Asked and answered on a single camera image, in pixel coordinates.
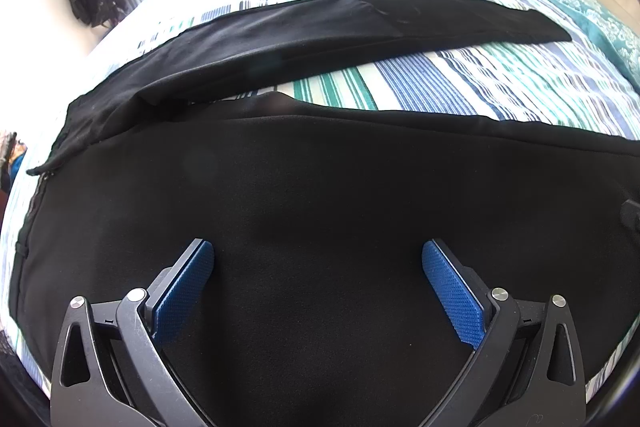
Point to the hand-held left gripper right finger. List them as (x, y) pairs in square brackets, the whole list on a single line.
[(451, 292)]

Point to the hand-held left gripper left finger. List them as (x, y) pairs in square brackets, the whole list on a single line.
[(185, 288)]

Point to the black pants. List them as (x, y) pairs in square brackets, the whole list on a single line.
[(320, 187)]

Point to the striped bedsheet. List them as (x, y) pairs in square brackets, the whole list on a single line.
[(450, 77)]

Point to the colourful clothes pile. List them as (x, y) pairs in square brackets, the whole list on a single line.
[(11, 157)]

